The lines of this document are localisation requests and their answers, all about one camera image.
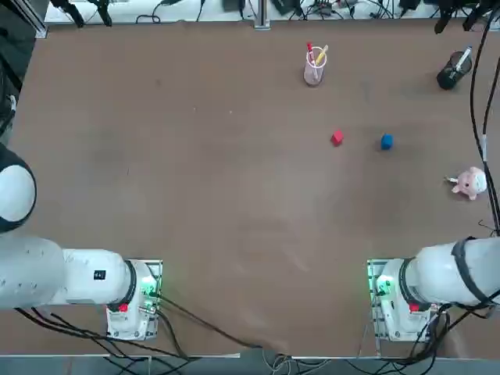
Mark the blue magnetic block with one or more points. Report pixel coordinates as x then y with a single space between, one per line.
386 141

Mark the red magnetic block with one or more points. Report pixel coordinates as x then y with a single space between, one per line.
337 138

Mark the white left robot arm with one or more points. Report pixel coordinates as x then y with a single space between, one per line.
35 269

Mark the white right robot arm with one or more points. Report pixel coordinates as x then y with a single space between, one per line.
437 273

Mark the white marker with blue cap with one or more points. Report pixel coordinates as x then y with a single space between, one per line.
465 58

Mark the black power adapter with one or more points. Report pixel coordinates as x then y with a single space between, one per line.
410 4
233 4
287 6

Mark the black mesh pen cup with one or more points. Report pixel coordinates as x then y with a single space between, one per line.
449 78

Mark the yellow pen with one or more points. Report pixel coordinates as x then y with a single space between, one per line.
321 56

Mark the red marker pen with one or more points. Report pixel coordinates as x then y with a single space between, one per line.
310 51

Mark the pink translucent pen cup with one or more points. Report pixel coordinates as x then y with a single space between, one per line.
313 76

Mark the pink plush pig toy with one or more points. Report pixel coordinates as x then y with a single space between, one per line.
468 183

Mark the metal base mounting plate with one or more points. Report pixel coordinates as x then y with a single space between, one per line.
371 273
157 269

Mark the aluminium profile rail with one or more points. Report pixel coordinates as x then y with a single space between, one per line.
39 26

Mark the aluminium profile post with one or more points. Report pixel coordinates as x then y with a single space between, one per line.
262 15

